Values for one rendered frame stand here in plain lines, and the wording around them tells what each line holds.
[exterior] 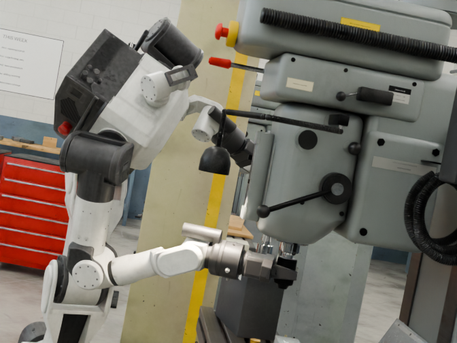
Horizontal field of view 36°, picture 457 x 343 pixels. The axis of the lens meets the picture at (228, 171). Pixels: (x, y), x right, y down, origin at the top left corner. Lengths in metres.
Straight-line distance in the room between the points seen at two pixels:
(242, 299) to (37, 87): 8.94
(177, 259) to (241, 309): 0.41
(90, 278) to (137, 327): 1.76
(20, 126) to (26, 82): 0.66
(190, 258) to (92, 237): 0.25
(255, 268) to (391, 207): 0.34
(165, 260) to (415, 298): 0.66
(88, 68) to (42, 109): 8.96
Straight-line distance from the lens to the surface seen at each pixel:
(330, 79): 1.56
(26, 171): 6.24
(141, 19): 10.73
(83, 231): 1.73
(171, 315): 3.48
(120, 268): 1.75
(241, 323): 2.03
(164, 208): 3.37
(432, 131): 1.64
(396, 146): 1.60
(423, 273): 1.87
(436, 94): 1.65
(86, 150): 1.67
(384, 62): 1.59
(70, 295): 2.11
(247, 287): 2.00
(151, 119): 1.76
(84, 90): 1.75
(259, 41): 1.53
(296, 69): 1.54
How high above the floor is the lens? 1.53
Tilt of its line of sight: 3 degrees down
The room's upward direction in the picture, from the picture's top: 11 degrees clockwise
